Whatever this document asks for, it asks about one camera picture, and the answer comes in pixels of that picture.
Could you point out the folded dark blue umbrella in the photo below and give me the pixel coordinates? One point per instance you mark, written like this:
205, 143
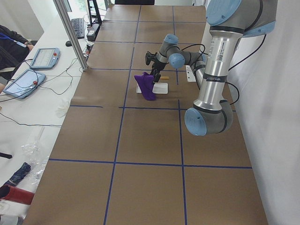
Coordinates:
19, 175

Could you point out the purple towel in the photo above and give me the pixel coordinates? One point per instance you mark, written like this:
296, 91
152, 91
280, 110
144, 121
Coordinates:
146, 84

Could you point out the clear plastic wrap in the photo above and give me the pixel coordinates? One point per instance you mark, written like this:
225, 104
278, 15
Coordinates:
36, 155

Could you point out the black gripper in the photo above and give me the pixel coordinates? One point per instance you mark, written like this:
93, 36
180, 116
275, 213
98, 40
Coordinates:
156, 66

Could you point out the black keyboard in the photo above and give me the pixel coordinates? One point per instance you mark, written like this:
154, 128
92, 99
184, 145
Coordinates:
78, 27

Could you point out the red bottle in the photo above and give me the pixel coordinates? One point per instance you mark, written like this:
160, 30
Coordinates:
15, 194

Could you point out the left wooden rack bar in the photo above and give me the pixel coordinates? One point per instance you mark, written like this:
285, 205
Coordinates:
164, 78

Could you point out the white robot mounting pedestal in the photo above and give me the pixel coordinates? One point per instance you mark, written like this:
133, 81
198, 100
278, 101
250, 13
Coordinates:
191, 76

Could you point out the black mini computer box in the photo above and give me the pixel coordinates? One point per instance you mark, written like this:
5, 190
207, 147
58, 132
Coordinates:
93, 32

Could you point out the person in black clothes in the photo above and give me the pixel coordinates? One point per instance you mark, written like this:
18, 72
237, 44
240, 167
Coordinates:
14, 49

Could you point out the teach pendant tablet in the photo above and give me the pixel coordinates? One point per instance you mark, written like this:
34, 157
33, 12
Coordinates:
45, 58
24, 84

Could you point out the aluminium frame post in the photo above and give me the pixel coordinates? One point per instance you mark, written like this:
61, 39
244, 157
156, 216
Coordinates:
62, 11

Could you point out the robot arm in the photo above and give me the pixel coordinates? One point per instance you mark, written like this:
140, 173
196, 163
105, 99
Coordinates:
229, 20

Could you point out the black computer mouse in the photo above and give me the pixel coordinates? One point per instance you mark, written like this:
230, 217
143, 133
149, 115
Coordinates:
68, 44

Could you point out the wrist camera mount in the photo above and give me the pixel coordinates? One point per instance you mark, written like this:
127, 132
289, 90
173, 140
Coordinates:
150, 57

